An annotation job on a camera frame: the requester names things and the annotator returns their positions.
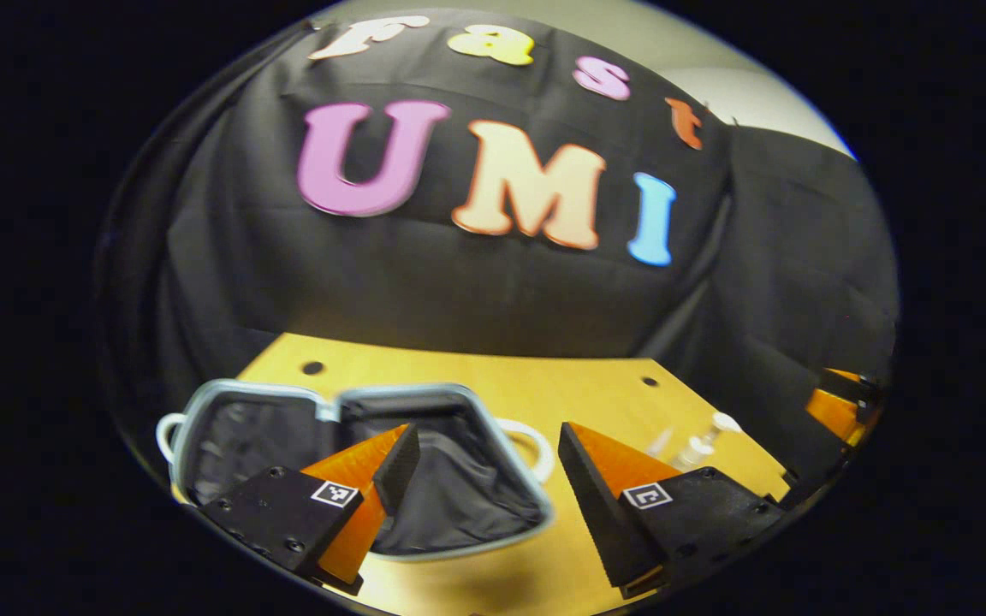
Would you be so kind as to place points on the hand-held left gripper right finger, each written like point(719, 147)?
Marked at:
point(596, 513)

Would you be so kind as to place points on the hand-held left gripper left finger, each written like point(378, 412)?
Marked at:
point(397, 470)

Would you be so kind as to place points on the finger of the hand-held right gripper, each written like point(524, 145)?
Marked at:
point(857, 387)
point(835, 415)

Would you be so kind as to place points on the light blue suitcase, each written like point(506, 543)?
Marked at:
point(459, 496)

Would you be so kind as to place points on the white pump bottle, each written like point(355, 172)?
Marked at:
point(703, 441)

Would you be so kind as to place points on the black backdrop cloth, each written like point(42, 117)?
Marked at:
point(476, 291)

